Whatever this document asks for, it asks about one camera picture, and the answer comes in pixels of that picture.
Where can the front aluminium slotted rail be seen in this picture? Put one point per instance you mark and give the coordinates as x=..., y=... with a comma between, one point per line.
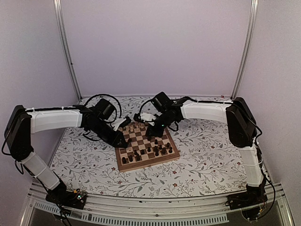
x=210, y=210

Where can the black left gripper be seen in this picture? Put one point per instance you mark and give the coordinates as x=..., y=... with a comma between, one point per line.
x=115, y=140

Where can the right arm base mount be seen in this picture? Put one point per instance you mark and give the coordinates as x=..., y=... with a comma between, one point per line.
x=254, y=198

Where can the wooden chess board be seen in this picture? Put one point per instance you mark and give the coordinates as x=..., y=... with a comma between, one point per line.
x=139, y=141

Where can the row of white chess pieces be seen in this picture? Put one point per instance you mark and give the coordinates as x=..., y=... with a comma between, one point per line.
x=133, y=127

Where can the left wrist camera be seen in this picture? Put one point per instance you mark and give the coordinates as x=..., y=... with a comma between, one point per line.
x=120, y=123

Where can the aluminium frame post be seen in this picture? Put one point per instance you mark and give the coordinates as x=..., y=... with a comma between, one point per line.
x=246, y=48
x=66, y=49

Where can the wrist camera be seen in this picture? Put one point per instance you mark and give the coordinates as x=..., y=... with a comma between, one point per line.
x=144, y=117
x=120, y=123

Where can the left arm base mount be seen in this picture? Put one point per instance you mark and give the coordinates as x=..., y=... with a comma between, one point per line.
x=74, y=199

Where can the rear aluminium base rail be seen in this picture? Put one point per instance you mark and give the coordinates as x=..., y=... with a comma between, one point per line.
x=170, y=95

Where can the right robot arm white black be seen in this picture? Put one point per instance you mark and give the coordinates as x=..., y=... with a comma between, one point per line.
x=242, y=130

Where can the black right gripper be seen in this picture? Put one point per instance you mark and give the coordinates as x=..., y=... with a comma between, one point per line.
x=156, y=133

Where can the left aluminium frame post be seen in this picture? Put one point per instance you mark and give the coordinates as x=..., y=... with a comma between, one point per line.
x=66, y=49

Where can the right aluminium frame post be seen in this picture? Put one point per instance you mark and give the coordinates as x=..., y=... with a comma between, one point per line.
x=246, y=48

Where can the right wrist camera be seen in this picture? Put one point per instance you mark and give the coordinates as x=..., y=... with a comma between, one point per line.
x=144, y=117

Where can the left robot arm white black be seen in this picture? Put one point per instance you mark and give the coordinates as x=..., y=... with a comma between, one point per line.
x=25, y=122

